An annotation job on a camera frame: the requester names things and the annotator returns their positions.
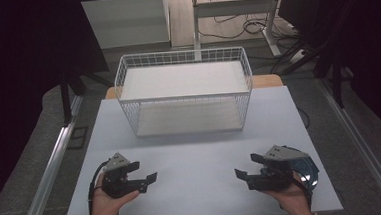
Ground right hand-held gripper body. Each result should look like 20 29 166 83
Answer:
244 142 312 194

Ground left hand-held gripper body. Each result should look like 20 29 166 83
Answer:
98 150 150 200

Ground person's left hand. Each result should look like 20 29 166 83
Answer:
86 170 143 215

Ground person's right hand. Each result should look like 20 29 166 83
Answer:
260 169 315 215

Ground white table cover sheet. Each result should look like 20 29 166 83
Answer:
55 82 344 215

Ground wooden table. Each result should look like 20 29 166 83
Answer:
104 74 285 101

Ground black metal stand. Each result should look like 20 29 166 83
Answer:
276 37 347 113
57 70 117 127

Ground white power strip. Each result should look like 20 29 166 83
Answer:
288 48 310 64

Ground white cabinet panel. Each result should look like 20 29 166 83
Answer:
81 0 173 52

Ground black curtain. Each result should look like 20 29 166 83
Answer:
276 0 381 150
0 0 119 215

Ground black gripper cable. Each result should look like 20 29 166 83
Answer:
85 160 113 215

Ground blue and black cable loop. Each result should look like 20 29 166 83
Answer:
280 143 322 198

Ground black floor frame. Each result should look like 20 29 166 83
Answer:
67 126 91 151

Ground thin black cable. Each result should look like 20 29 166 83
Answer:
297 106 312 131

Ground aluminium rail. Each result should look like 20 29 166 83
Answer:
9 94 92 215
317 75 381 215

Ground white wire two-tier rack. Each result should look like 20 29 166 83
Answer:
112 46 257 140

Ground black floor cables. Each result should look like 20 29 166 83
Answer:
195 0 303 45

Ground white metal desk frame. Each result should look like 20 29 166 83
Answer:
190 0 290 62

